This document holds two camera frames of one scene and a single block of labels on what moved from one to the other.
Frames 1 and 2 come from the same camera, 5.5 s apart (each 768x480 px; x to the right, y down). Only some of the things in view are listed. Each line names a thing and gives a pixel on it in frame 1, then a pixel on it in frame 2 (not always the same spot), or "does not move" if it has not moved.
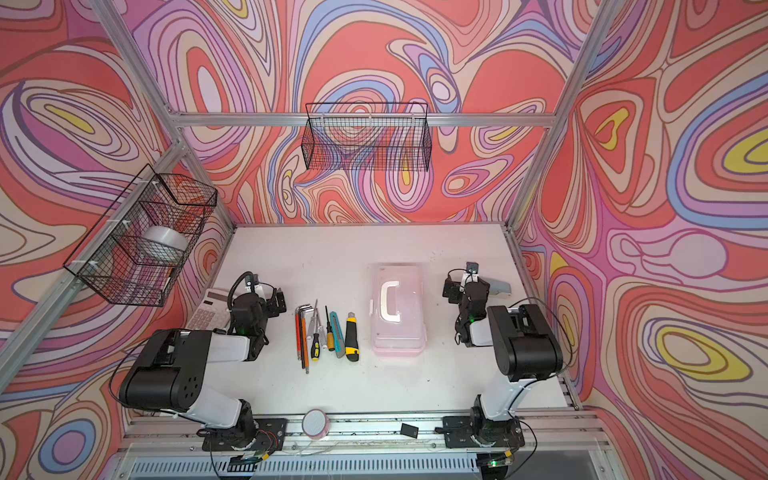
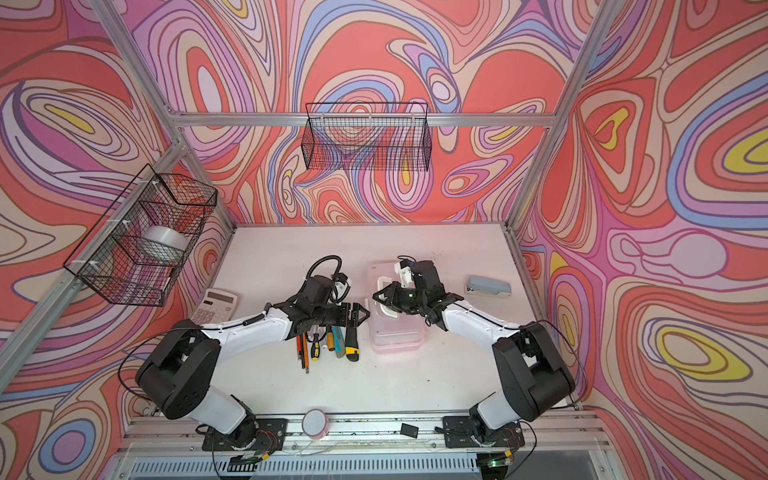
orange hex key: [304, 337] does not move
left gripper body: [269, 309] -> [331, 315]
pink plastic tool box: [398, 310] does not move
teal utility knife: [339, 339] does not move
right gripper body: [456, 296] -> [411, 299]
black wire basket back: [367, 137] does not move
